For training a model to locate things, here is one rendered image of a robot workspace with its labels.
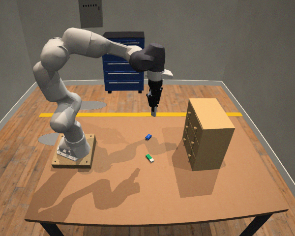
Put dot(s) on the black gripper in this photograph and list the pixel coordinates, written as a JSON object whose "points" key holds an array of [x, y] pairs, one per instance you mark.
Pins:
{"points": [[154, 95]]}

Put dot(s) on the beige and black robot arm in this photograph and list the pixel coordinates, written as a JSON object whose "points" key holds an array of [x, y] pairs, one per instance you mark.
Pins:
{"points": [[56, 53]]}

